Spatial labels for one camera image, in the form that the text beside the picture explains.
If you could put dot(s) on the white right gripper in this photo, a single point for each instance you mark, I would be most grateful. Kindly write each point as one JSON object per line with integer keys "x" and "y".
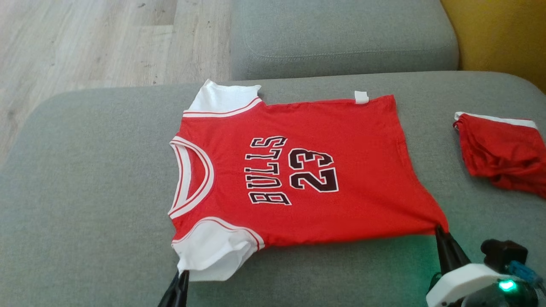
{"x": 460, "y": 283}

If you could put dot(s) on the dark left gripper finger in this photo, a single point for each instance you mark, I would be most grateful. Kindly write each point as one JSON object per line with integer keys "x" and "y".
{"x": 177, "y": 292}

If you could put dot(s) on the red Bulls 23 jersey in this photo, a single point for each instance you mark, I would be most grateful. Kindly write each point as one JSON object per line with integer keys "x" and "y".
{"x": 362, "y": 204}

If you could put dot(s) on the red shorts with white band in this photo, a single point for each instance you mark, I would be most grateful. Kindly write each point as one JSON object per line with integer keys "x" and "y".
{"x": 503, "y": 153}

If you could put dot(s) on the grey sofa seat cushion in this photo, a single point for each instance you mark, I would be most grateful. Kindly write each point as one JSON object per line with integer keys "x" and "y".
{"x": 85, "y": 192}

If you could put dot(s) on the yellow upholstered furniture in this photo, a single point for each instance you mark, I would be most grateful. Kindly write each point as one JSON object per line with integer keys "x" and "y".
{"x": 499, "y": 34}

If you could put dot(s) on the grey sofa side cushion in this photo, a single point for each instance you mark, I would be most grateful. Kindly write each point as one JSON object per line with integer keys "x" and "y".
{"x": 341, "y": 34}

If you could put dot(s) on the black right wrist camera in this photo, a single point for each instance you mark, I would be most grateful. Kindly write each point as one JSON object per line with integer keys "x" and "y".
{"x": 501, "y": 253}

